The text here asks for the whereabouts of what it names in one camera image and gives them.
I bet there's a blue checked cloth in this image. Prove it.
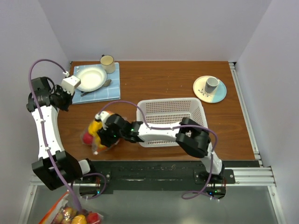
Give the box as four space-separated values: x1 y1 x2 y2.
72 62 121 105

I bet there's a clear zip top bag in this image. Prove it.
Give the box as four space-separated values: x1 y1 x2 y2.
80 127 120 155

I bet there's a fake yellow lemon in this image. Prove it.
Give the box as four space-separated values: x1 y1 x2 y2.
88 120 102 137

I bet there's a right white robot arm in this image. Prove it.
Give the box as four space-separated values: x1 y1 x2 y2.
95 111 225 183

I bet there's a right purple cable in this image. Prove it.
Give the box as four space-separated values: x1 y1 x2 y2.
98 100 219 200

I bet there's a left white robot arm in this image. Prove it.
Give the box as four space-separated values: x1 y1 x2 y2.
26 77 97 190

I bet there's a white perforated plastic basket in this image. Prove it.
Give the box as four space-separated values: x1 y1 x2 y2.
136 97 209 149

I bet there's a beige enamel mug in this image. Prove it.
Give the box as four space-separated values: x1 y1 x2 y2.
100 55 116 74

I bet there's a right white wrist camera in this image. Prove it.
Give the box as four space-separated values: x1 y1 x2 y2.
94 111 110 130

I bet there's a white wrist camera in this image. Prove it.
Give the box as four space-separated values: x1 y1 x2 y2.
94 111 110 130
61 76 81 95

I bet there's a grey cup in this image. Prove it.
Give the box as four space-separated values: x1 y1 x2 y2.
205 77 219 93

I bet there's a fake red apple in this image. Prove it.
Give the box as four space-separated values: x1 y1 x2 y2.
82 132 93 145

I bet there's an aluminium frame rail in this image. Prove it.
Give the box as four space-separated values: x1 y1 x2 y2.
30 62 287 224

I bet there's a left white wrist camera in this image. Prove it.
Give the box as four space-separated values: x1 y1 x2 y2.
61 76 81 95

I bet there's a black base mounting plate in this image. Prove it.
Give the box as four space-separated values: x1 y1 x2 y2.
62 160 235 200

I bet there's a fake orange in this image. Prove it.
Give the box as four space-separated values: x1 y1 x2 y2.
104 111 114 116

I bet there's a white bowl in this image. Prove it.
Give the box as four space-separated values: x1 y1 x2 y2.
74 67 107 92

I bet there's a purple cable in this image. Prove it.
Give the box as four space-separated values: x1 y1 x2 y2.
98 100 219 200
28 58 82 212

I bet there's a metal spoon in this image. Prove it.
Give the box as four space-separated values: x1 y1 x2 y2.
80 79 112 97

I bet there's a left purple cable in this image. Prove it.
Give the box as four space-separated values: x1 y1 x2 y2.
28 58 82 212

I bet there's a pink and blue plate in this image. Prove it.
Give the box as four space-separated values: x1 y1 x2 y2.
193 76 227 104

